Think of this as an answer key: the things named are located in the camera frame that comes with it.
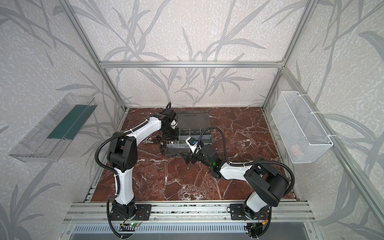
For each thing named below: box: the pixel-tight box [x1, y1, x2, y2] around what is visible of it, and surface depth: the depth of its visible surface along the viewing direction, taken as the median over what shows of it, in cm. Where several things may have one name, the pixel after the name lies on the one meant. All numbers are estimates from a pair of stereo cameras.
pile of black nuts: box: [153, 134, 167, 155], surface depth 101 cm
